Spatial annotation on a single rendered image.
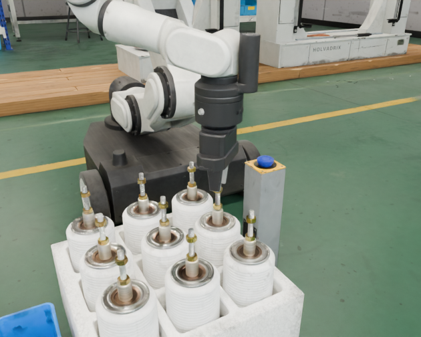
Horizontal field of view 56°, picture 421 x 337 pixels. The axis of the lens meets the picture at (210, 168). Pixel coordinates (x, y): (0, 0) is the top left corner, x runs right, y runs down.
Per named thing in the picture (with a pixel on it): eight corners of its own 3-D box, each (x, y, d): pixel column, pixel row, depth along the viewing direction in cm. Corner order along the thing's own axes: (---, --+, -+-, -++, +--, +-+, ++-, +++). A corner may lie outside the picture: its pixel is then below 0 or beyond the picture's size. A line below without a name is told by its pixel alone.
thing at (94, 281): (81, 331, 79) (67, 259, 72) (118, 303, 86) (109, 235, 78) (111, 357, 74) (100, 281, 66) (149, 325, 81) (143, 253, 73)
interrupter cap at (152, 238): (140, 249, 75) (140, 245, 74) (152, 227, 81) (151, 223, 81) (180, 252, 74) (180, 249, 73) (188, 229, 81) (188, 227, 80)
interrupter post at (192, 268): (191, 267, 70) (191, 252, 68) (202, 273, 68) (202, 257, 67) (182, 275, 68) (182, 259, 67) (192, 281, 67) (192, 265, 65)
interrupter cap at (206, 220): (232, 235, 79) (232, 232, 78) (195, 230, 80) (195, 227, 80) (238, 215, 85) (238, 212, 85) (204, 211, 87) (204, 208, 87)
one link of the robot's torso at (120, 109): (111, 122, 152) (108, 88, 147) (161, 115, 161) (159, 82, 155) (127, 140, 136) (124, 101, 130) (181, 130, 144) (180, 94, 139)
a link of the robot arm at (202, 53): (223, 83, 64) (148, 59, 66) (236, 71, 72) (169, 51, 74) (233, 43, 61) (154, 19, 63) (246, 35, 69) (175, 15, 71)
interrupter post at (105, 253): (95, 257, 72) (93, 243, 71) (106, 251, 74) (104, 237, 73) (104, 263, 71) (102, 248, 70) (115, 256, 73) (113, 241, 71)
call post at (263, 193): (240, 266, 108) (244, 162, 95) (260, 259, 111) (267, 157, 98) (254, 282, 102) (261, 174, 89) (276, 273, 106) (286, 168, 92)
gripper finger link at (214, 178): (208, 188, 78) (208, 160, 76) (223, 190, 77) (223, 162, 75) (204, 192, 77) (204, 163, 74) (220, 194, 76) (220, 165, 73)
